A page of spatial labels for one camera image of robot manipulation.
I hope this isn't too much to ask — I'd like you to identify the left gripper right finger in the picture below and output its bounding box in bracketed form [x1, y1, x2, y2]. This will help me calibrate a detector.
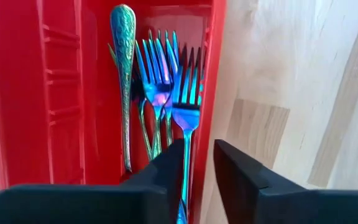
[213, 139, 358, 224]

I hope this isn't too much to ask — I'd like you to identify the red plastic bin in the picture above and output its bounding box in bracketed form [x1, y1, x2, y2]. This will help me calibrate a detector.
[0, 0, 228, 224]

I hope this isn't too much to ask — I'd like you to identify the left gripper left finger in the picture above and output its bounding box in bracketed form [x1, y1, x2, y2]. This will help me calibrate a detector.
[0, 138, 186, 224]

